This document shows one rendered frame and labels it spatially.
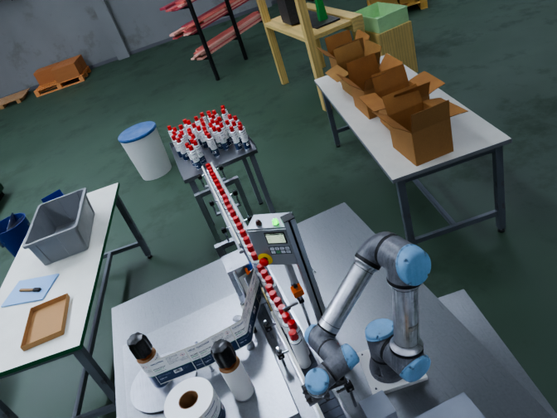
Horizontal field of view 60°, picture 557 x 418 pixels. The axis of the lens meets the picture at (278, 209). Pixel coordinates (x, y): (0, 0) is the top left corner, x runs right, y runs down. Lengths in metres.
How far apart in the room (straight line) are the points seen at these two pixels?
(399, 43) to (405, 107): 3.13
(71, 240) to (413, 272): 2.65
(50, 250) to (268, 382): 2.13
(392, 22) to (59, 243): 4.60
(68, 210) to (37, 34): 10.00
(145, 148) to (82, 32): 7.94
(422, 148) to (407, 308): 1.73
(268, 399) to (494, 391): 0.84
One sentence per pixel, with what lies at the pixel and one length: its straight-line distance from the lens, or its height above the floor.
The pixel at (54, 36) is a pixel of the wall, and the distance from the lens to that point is 13.81.
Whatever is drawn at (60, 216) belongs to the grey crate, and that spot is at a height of 0.88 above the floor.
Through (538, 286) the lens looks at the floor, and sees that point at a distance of 3.51.
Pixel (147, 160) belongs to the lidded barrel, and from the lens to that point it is 6.07.
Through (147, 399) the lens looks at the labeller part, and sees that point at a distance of 2.31.
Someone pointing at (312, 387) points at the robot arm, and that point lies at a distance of 1.60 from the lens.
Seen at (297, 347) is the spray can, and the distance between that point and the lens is 1.99.
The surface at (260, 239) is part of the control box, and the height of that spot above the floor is 1.43.
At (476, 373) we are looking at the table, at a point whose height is 0.83.
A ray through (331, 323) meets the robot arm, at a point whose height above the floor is 1.26.
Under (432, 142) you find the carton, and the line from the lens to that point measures 3.25.
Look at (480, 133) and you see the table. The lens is 3.54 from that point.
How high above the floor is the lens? 2.51
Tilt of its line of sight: 33 degrees down
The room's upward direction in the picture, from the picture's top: 20 degrees counter-clockwise
